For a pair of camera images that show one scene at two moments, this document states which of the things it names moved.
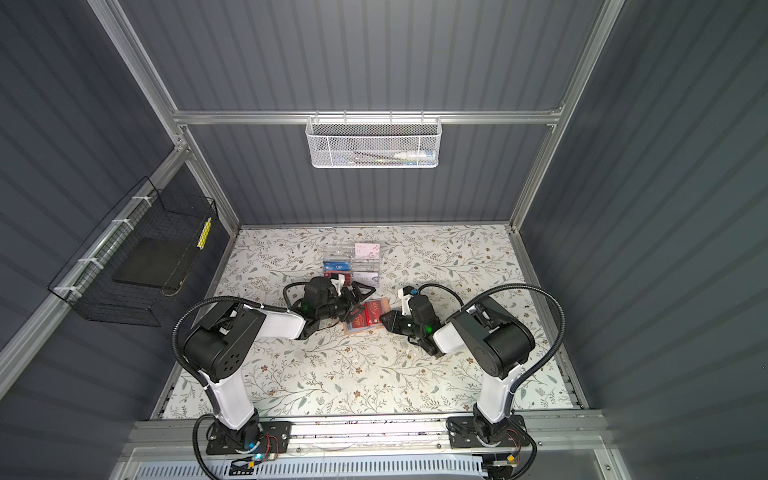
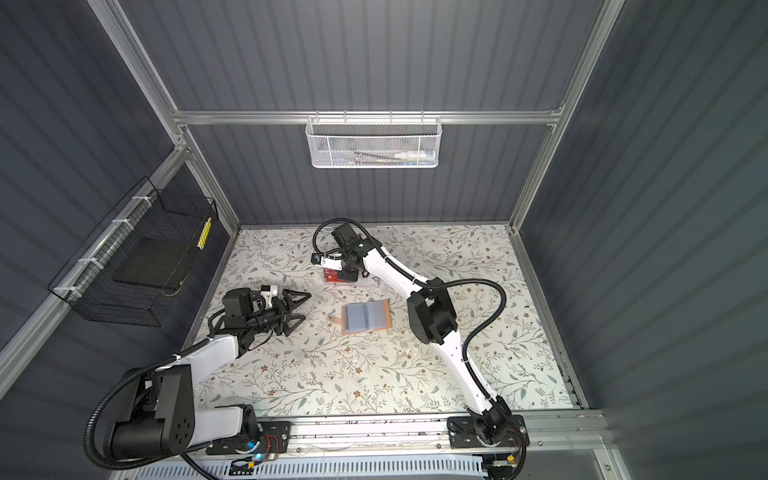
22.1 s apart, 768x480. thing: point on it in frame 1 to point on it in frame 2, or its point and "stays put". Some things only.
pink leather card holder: (367, 316) stays put
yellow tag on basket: (204, 234) stays put
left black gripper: (354, 292) to (281, 314)
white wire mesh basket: (374, 142) stays put
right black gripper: (395, 324) to (348, 277)
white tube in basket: (414, 154) stays put
